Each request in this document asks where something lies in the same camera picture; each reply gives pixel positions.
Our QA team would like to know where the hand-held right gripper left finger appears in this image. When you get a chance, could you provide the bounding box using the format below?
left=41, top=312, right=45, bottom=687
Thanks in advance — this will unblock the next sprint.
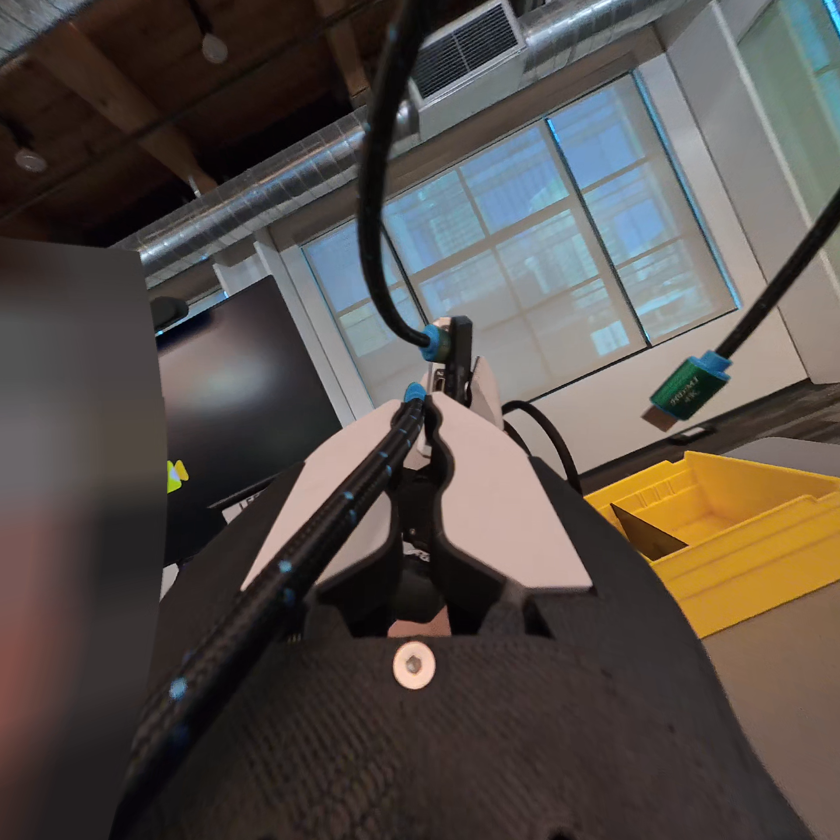
left=241, top=394, right=431, bottom=636

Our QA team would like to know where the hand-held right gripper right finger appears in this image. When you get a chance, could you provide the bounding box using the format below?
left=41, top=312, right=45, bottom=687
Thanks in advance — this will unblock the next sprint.
left=423, top=392, right=596, bottom=636

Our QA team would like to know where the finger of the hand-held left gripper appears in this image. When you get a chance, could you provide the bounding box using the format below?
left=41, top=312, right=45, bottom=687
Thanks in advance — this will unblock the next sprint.
left=467, top=356, right=506, bottom=433

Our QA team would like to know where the silver hdmi switch box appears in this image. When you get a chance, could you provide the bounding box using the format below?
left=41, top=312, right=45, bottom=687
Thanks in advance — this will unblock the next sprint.
left=427, top=315, right=475, bottom=421

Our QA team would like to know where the black braided hdmi cable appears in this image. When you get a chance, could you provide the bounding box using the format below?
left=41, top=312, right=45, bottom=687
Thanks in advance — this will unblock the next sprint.
left=357, top=0, right=840, bottom=434
left=112, top=384, right=434, bottom=840

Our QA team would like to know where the thick black cable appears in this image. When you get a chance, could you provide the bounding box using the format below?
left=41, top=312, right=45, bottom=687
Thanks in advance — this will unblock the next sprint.
left=502, top=399, right=584, bottom=496

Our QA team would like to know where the yellow storage bin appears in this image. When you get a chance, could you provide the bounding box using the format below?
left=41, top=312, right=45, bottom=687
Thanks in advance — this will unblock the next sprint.
left=583, top=449, right=840, bottom=641

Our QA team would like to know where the large window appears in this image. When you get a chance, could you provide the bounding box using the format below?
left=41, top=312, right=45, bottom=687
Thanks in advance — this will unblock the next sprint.
left=301, top=71, right=741, bottom=398

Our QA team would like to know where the black monitor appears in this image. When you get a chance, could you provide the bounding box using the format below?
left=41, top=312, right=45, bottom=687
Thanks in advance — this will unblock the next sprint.
left=154, top=274, right=343, bottom=567

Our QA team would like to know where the white air vent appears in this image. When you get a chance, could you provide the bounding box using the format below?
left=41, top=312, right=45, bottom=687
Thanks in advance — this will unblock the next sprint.
left=407, top=0, right=529, bottom=142

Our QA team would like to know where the silver ventilation duct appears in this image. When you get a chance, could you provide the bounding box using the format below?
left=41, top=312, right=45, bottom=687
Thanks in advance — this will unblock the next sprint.
left=118, top=0, right=716, bottom=280

